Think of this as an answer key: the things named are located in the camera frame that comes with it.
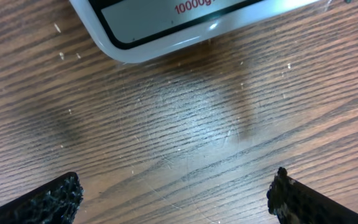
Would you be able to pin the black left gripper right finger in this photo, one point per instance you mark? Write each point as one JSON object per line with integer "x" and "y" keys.
{"x": 294, "y": 203}

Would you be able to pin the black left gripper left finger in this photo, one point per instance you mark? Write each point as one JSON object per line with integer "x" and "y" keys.
{"x": 54, "y": 202}

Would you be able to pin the white digital kitchen scale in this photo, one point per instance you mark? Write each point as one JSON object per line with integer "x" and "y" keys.
{"x": 135, "y": 31}

